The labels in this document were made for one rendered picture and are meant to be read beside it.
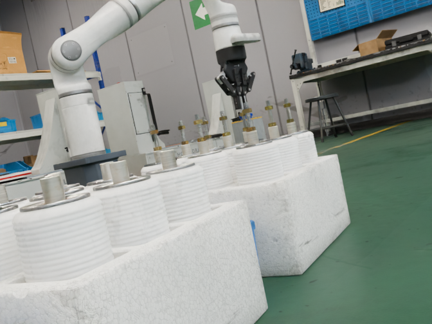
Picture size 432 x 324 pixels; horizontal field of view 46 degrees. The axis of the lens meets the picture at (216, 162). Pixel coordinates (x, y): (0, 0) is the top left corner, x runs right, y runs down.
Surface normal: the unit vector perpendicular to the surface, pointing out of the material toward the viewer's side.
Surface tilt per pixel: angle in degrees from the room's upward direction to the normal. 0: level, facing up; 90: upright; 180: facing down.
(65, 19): 90
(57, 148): 90
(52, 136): 90
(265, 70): 90
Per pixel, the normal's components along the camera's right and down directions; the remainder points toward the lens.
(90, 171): 0.13, 0.07
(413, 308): -0.21, -0.98
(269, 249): -0.47, 0.14
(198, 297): 0.87, -0.15
